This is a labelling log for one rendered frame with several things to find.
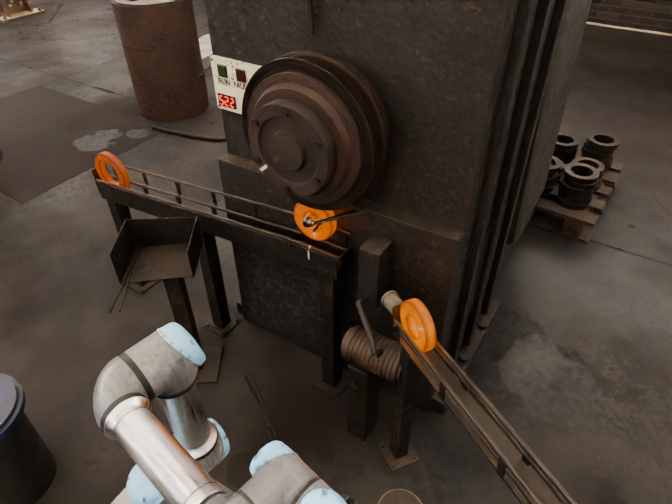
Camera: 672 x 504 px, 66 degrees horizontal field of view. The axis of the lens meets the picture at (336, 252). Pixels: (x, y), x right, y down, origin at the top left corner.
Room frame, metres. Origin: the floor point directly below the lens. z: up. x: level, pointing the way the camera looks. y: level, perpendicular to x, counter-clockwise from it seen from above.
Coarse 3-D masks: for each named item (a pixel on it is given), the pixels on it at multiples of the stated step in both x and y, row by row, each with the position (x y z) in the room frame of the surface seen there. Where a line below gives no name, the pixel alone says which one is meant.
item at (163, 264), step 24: (120, 240) 1.45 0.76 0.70; (144, 240) 1.55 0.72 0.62; (168, 240) 1.55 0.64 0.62; (192, 240) 1.44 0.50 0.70; (120, 264) 1.39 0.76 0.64; (144, 264) 1.44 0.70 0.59; (168, 264) 1.43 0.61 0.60; (192, 264) 1.38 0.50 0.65; (168, 288) 1.43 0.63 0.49; (192, 312) 1.48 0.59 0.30; (192, 336) 1.43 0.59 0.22; (216, 360) 1.47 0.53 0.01
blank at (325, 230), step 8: (296, 208) 1.44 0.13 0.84; (304, 208) 1.42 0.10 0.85; (312, 208) 1.41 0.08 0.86; (296, 216) 1.44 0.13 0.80; (304, 216) 1.43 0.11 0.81; (320, 216) 1.39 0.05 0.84; (328, 216) 1.37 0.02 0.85; (328, 224) 1.37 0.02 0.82; (336, 224) 1.39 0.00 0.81; (304, 232) 1.43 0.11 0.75; (312, 232) 1.41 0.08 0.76; (320, 232) 1.39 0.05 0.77; (328, 232) 1.37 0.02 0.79; (320, 240) 1.39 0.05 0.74
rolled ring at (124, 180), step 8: (104, 152) 2.01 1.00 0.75; (96, 160) 2.02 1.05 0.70; (104, 160) 1.99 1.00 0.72; (112, 160) 1.97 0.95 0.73; (96, 168) 2.03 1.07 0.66; (104, 168) 2.04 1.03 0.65; (120, 168) 1.95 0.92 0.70; (104, 176) 2.02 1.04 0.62; (120, 176) 1.95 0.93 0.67; (128, 176) 1.96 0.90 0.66; (120, 184) 1.96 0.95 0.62; (128, 184) 1.96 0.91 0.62
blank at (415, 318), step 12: (408, 300) 1.07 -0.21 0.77; (408, 312) 1.05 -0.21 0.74; (420, 312) 1.01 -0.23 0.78; (408, 324) 1.05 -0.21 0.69; (420, 324) 0.99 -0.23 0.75; (432, 324) 0.98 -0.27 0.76; (420, 336) 0.98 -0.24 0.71; (432, 336) 0.96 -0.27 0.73; (420, 348) 0.97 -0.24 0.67; (432, 348) 0.97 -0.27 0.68
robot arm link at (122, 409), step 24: (120, 360) 0.67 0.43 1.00; (96, 384) 0.63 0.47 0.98; (120, 384) 0.62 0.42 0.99; (96, 408) 0.58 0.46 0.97; (120, 408) 0.57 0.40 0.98; (144, 408) 0.58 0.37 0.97; (120, 432) 0.53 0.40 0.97; (144, 432) 0.52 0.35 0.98; (168, 432) 0.53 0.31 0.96; (144, 456) 0.48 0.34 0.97; (168, 456) 0.47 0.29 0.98; (168, 480) 0.43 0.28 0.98; (192, 480) 0.43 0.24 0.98
